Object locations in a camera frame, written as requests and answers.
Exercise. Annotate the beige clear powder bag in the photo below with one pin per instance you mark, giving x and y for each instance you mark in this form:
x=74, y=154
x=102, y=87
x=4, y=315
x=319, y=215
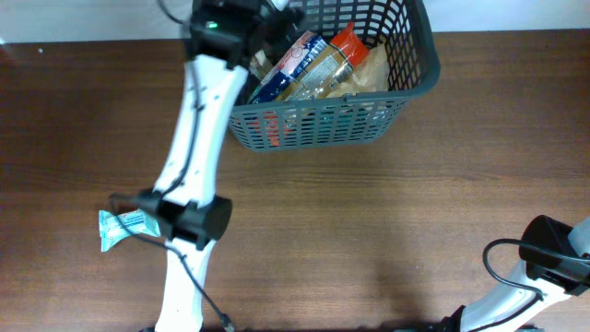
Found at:
x=370, y=76

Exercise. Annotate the grey plastic basket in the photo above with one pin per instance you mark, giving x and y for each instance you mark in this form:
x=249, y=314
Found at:
x=404, y=29

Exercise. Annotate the orange spaghetti packet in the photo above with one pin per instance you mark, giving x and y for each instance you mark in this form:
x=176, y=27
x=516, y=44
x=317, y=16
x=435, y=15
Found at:
x=326, y=72

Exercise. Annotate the small teal wrapper packet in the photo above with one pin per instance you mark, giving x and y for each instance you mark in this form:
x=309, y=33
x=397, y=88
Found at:
x=112, y=232

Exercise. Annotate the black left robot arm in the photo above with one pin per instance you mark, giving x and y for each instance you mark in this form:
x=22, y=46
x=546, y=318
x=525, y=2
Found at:
x=198, y=161

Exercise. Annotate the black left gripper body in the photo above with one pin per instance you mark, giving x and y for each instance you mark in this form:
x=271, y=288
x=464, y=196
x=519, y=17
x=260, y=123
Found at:
x=280, y=22

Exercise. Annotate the beige brown snack bag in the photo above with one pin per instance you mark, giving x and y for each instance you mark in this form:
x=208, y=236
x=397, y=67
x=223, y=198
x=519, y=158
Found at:
x=260, y=66

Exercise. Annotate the blue Kleenex tissue pack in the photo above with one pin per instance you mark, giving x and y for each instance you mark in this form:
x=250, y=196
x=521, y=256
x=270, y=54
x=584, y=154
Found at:
x=300, y=55

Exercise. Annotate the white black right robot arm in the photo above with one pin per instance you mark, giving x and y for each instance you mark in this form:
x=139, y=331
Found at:
x=553, y=266

